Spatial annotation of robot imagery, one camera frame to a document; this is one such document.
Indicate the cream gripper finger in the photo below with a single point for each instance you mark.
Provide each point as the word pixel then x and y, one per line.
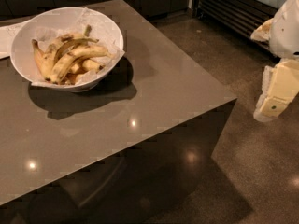
pixel 279 87
pixel 262 33

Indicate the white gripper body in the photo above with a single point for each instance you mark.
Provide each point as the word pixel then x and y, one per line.
pixel 286 32

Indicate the spotted yellow banana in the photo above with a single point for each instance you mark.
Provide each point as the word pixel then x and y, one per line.
pixel 61 68

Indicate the lower small banana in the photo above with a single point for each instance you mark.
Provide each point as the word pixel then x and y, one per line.
pixel 85 66

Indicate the curved brown-edged banana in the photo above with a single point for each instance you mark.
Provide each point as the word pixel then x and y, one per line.
pixel 70 43

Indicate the white paper bowl liner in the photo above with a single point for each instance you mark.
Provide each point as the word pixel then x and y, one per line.
pixel 74 19

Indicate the left yellow banana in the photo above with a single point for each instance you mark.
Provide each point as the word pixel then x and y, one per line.
pixel 44 59

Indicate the white bowl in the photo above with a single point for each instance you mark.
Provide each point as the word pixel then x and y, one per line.
pixel 22 53

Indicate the white paper sheet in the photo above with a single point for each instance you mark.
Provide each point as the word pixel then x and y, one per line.
pixel 7 34

